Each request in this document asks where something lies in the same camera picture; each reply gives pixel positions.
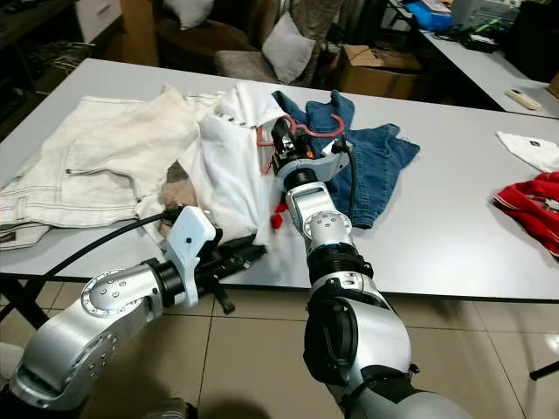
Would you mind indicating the grey printer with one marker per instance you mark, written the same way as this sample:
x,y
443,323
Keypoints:
x,y
485,11

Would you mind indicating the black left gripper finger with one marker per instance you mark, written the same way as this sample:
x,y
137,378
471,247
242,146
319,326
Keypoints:
x,y
246,251
236,266

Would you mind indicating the tan cloth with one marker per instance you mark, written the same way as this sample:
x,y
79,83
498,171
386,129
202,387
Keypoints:
x,y
183,188

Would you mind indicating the white table with black legs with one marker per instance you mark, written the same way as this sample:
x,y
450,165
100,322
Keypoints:
x,y
428,253

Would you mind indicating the white remote control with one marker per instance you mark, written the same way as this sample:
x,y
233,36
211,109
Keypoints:
x,y
524,98

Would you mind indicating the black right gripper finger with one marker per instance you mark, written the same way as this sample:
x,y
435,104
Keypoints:
x,y
294,131
279,133

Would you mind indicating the white throw pillow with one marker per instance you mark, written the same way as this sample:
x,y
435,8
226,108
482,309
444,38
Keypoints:
x,y
290,48
189,12

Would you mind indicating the grey left robot foot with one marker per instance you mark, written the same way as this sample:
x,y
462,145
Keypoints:
x,y
162,410

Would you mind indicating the red clothes hanger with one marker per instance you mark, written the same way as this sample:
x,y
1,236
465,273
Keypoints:
x,y
341,128

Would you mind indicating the white desk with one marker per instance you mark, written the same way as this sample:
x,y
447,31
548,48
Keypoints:
x,y
480,70

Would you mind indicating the blue denim garment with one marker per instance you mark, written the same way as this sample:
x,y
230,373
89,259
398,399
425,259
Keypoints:
x,y
389,166

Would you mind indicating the open brown cardboard box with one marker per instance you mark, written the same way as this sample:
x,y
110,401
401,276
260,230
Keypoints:
x,y
380,78

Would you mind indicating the red polo shirt white trim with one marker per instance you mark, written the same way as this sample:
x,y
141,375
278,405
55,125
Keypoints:
x,y
533,205

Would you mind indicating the red garment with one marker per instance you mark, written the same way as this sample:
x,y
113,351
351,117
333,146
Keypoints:
x,y
277,216

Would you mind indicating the white drawer unit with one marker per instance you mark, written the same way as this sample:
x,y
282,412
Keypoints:
x,y
98,19

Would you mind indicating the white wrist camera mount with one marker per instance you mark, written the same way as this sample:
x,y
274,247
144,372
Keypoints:
x,y
336,161
190,240

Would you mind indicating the blue box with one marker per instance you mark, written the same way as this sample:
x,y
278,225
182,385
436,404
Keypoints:
x,y
430,15

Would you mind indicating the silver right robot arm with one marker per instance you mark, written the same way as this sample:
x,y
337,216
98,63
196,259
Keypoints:
x,y
327,227

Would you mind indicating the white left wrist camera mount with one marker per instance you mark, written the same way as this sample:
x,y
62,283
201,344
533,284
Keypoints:
x,y
190,240

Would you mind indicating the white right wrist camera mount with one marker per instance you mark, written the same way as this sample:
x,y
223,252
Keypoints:
x,y
336,161

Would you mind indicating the brown armchair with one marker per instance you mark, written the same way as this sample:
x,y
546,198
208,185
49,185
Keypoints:
x,y
231,33

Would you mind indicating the grey upholstered chair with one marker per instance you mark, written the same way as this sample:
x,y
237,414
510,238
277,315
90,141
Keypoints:
x,y
244,68

